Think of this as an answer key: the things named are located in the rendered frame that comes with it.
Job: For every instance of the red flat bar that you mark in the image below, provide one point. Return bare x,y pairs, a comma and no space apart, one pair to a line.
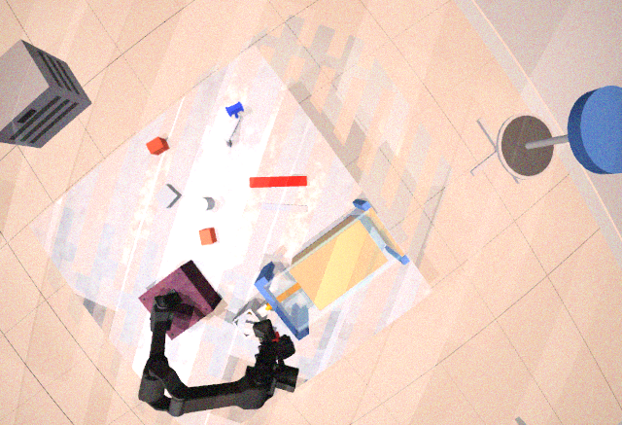
286,181

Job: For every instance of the white flat bar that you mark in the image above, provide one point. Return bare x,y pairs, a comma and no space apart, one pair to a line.
282,207

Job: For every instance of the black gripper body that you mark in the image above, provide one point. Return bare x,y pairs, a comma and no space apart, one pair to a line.
263,330

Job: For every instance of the grey cylinder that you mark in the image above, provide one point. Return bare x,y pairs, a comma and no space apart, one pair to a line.
203,204

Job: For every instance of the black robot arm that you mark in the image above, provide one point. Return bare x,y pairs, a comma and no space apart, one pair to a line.
249,392

